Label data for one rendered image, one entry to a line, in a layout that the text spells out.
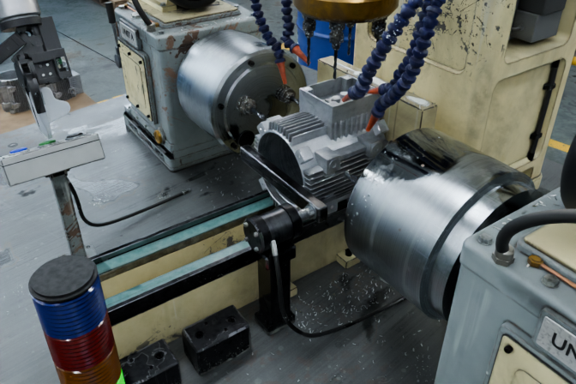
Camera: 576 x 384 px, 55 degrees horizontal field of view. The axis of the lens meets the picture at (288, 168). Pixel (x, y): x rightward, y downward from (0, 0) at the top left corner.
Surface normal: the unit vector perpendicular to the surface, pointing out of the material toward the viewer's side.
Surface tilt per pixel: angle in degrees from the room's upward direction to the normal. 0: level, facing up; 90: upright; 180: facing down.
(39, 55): 67
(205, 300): 90
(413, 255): 77
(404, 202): 51
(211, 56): 35
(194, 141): 90
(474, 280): 89
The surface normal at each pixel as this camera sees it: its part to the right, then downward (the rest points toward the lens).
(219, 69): -0.56, -0.41
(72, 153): 0.53, 0.07
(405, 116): -0.82, 0.30
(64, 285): 0.00, -0.85
